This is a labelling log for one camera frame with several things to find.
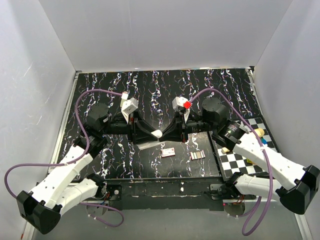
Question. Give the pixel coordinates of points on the wooden peg doll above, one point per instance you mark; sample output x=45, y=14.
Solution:
x=259, y=131

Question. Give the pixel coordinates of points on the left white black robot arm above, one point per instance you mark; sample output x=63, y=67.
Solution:
x=44, y=205

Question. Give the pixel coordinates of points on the silver staple strips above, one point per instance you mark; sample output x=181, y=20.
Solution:
x=197, y=155

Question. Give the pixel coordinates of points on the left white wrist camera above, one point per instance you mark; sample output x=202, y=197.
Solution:
x=128, y=106

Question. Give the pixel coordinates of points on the red white staple box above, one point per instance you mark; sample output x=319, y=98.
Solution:
x=168, y=152

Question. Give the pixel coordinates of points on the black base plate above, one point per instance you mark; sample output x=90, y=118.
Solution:
x=163, y=194

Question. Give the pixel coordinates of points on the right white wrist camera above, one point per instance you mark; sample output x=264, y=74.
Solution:
x=182, y=105

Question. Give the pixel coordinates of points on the blue toy brick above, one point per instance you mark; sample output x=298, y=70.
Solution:
x=264, y=142

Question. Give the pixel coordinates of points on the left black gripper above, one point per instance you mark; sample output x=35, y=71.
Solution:
x=138, y=131

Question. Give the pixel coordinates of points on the white black stapler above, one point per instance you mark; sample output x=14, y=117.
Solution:
x=148, y=145

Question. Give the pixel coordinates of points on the black white checkered board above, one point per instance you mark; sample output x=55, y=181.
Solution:
x=230, y=163

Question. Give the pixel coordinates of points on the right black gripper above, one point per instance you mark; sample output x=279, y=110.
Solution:
x=173, y=131

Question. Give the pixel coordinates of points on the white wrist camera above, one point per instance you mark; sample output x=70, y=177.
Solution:
x=128, y=106
x=182, y=105

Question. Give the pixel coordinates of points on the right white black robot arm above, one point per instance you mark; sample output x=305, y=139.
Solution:
x=292, y=184

